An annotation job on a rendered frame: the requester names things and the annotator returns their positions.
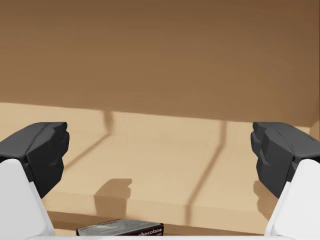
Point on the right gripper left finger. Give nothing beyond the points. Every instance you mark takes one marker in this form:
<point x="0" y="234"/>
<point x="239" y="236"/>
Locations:
<point x="37" y="155"/>

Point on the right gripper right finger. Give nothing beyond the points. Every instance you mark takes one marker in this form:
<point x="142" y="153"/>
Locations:
<point x="277" y="155"/>

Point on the red carton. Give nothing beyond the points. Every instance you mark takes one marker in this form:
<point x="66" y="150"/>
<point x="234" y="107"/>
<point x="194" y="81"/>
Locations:
<point x="125" y="228"/>

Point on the pale wooden shelf unit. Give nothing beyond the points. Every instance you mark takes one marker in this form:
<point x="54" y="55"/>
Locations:
<point x="160" y="75"/>

